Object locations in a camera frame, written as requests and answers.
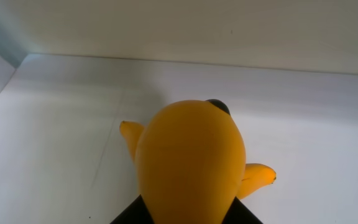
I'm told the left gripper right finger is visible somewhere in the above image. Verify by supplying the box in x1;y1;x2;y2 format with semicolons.
221;196;264;224

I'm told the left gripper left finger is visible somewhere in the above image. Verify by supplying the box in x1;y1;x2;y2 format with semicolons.
109;195;155;224

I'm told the yellow rubber duck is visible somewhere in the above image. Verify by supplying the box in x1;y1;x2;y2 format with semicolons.
119;98;277;224

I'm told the white shelf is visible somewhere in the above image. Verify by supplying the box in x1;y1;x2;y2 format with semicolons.
0;0;358;224

